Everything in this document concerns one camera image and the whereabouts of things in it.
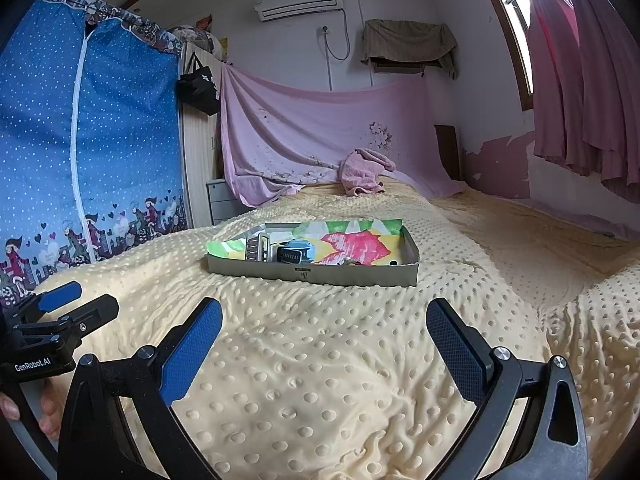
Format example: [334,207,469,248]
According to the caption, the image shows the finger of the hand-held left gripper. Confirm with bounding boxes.
[56,294,120,356]
[7,281,83,330]

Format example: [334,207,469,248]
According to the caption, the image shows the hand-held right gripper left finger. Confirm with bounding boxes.
[57,297,223,480]

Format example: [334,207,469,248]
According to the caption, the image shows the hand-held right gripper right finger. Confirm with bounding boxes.
[426,297,591,480]

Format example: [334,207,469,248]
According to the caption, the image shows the silver metal wrist watch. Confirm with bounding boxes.
[243,232,273,263]

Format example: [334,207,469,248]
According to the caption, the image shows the cardboard box with colourful lining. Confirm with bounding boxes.
[205,217,420,288]

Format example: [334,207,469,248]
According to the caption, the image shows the light blue wrist watch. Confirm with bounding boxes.
[272,240,316,266]

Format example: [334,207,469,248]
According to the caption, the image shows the person's left hand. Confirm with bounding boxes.
[0,379,65,441]

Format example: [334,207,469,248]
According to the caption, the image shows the yellow dotted blanket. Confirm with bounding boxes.
[30,180,640,480]

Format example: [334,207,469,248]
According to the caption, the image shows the grey drawer cabinet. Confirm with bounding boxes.
[206,177,242,226]

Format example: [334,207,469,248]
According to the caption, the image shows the blue dotted wardrobe cover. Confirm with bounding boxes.
[0,0,193,311]

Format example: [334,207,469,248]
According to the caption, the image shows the beige wardrobe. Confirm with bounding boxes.
[179,42,224,231]

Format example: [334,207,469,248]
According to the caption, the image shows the brown headboard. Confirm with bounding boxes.
[434,124,463,181]

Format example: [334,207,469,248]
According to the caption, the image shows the pink towel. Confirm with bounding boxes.
[339,148,397,197]

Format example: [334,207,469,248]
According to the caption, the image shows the black bag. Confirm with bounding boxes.
[176,52,222,116]

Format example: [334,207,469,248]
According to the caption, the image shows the pink hanging sheet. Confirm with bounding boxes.
[220,62,467,208]

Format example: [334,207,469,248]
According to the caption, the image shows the plastic bag bundle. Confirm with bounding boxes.
[167,19,231,63]

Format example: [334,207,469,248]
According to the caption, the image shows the pink curtain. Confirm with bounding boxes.
[487,0,640,206]

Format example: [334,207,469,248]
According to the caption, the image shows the olive cloth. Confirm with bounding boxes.
[361,19,459,80]

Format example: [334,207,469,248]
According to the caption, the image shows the window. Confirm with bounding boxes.
[470,0,563,111]

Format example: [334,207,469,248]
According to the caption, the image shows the white air conditioner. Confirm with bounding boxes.
[252,0,347,22]

